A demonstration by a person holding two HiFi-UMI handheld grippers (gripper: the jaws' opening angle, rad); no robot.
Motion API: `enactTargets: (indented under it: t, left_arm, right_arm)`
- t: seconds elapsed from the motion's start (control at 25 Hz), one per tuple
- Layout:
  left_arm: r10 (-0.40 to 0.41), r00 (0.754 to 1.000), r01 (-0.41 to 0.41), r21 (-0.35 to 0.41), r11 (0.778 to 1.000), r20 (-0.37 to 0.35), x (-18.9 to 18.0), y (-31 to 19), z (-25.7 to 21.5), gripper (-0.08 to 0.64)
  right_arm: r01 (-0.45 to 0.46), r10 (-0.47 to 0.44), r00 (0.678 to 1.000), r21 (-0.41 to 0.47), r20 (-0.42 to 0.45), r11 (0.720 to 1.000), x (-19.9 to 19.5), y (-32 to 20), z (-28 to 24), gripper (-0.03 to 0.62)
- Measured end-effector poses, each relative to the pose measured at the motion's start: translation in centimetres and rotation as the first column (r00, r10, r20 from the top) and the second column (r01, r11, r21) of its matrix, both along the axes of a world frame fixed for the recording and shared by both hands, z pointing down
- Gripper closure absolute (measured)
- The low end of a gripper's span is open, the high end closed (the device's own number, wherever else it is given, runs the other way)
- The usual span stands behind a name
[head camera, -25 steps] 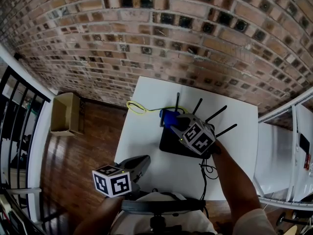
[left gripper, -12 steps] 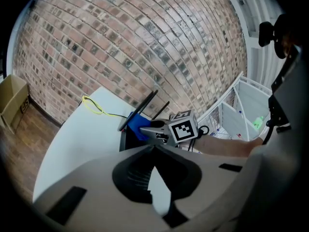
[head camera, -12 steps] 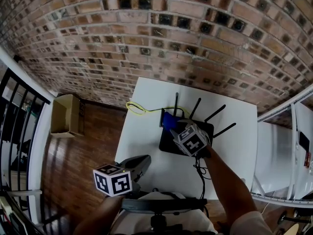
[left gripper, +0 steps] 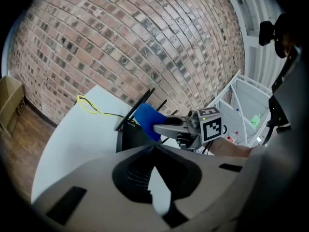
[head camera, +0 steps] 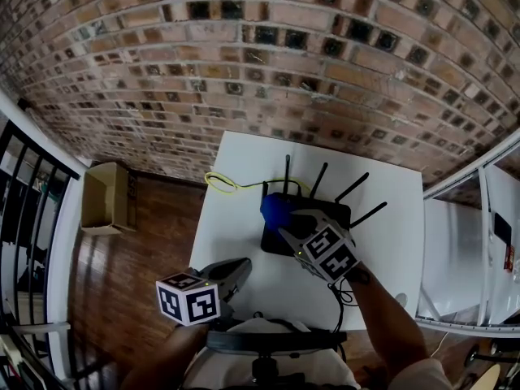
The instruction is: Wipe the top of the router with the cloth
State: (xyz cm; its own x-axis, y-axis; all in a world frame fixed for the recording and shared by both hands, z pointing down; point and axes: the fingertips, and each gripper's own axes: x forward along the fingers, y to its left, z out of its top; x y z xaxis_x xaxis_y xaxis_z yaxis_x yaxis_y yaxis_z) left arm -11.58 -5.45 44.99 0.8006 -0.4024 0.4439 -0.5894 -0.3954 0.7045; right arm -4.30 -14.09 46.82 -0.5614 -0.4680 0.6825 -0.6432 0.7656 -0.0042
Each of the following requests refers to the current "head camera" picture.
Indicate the black stand base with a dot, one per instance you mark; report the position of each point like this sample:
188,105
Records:
473,354

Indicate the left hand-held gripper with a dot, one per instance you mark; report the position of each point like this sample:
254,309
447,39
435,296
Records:
191,303

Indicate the small red box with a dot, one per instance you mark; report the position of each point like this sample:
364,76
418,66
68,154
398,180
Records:
509,257

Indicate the white metal shelf rack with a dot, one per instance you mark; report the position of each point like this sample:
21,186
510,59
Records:
455,258

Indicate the person's light shirt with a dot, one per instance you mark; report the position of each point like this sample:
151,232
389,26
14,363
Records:
260,325

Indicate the black metal railing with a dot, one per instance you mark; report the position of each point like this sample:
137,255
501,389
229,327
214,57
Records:
24,217

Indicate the open cardboard box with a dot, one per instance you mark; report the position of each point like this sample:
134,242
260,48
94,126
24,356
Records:
101,197

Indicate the clear plastic bottle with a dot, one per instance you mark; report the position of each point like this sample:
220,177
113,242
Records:
516,269

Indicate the blue cloth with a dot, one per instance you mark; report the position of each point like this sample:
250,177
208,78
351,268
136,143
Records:
278,211

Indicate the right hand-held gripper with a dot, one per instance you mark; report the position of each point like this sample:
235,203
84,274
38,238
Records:
331,254

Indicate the black router with antennas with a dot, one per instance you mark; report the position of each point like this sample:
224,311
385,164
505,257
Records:
337,215

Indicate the round wooden board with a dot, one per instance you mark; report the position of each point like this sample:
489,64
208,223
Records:
489,378

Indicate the person's right forearm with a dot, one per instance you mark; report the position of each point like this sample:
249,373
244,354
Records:
390,327

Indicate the black flat phone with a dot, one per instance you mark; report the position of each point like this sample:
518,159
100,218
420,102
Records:
502,228

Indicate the black chest mount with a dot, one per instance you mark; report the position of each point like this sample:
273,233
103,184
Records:
276,341

